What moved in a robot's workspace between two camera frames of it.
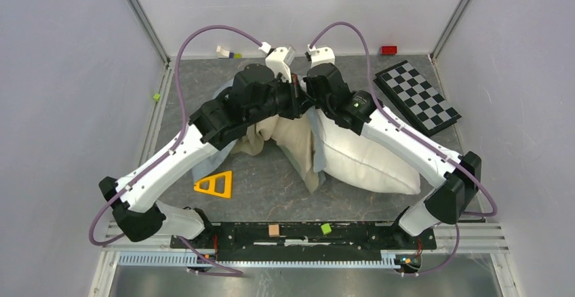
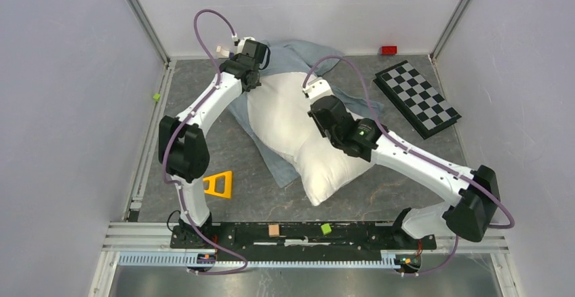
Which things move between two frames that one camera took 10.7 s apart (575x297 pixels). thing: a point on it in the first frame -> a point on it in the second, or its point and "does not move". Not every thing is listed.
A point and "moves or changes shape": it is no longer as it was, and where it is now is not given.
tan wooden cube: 274,230 does not move
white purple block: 224,53 does not move
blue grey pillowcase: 295,137 moves or changes shape
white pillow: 359,159 moves or changes shape
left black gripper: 298,100 -> 257,84
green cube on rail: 326,228 does not move
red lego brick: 388,50 does not move
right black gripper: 308,86 -> 321,130
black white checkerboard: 416,98 does not move
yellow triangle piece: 228,190 does not move
